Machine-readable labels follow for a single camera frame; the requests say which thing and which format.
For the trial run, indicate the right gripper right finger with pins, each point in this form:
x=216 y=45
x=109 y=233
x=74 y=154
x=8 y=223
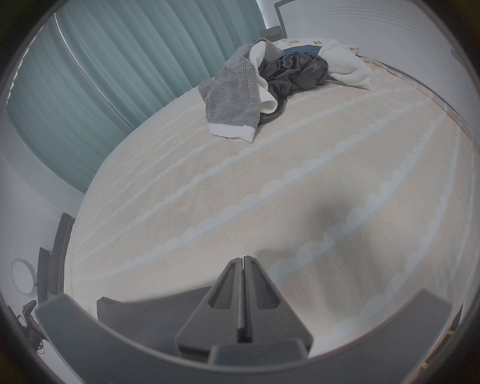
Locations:
x=279 y=326

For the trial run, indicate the round white ceiling lamp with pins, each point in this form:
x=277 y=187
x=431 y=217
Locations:
x=23 y=275

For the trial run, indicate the white printed pillow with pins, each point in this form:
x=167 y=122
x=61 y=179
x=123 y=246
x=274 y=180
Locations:
x=296 y=42

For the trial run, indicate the pile of clothes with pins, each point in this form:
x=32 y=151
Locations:
x=232 y=97

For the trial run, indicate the grey bedside table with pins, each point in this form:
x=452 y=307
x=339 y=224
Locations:
x=273 y=33

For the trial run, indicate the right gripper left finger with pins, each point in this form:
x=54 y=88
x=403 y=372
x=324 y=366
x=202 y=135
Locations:
x=204 y=326

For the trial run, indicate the black T-shirt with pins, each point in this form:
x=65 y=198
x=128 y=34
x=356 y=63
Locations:
x=150 y=315

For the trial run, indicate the bed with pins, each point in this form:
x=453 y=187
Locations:
x=300 y=168

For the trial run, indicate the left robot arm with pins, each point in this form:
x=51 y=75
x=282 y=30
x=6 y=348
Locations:
x=32 y=326

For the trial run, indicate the blue-green curtain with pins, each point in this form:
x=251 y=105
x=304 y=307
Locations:
x=56 y=112
x=150 y=56

